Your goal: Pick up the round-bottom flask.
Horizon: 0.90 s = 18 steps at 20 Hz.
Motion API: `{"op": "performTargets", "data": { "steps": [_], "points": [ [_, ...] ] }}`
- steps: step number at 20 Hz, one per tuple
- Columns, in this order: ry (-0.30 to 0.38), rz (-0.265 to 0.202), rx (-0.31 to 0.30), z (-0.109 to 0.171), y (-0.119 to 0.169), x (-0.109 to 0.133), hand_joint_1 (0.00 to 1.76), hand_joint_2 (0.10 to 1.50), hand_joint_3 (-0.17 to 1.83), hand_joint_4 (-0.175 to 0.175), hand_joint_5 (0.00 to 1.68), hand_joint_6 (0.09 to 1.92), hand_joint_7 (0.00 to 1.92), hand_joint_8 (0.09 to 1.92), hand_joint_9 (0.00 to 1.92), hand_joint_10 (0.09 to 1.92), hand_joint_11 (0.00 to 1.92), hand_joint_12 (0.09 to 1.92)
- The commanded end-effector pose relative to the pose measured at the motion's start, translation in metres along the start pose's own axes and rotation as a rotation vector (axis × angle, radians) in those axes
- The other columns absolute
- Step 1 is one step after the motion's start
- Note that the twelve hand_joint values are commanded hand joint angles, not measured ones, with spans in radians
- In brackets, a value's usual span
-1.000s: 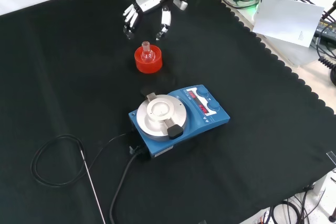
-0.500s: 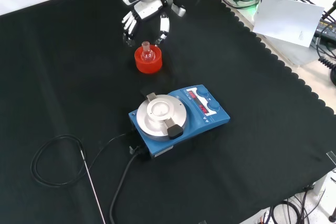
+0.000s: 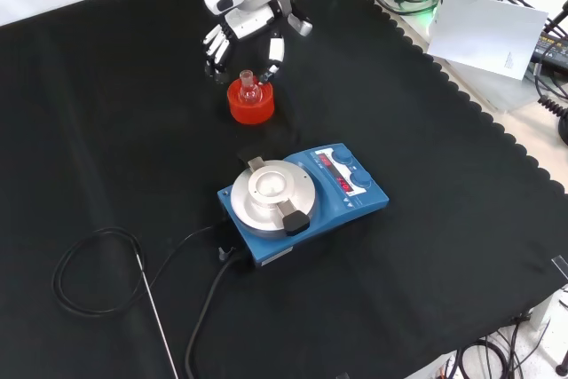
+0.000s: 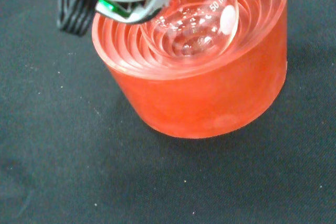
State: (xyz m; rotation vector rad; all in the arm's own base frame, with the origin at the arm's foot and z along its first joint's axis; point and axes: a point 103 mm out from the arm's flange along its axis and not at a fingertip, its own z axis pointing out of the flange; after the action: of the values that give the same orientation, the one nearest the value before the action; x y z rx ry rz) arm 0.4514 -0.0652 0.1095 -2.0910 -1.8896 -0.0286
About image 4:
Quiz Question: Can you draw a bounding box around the orange ribbed flask stand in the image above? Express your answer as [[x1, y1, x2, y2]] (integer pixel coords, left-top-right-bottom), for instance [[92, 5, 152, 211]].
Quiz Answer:
[[91, 0, 289, 139]]

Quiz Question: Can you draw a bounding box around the black bench cloth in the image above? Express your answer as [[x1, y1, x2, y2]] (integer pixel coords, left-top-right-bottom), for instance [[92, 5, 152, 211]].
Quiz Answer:
[[0, 0, 336, 224]]

